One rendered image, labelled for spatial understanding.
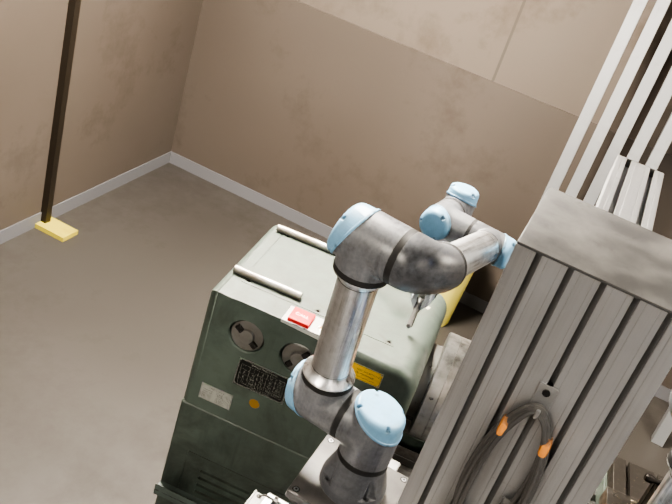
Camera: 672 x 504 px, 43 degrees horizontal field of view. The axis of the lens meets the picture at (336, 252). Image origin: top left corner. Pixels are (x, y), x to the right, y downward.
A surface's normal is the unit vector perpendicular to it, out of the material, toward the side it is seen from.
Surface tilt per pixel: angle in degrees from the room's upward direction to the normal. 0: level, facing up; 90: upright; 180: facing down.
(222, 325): 90
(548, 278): 90
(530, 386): 90
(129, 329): 0
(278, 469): 90
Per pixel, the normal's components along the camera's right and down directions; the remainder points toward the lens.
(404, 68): -0.39, 0.36
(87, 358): 0.28, -0.83
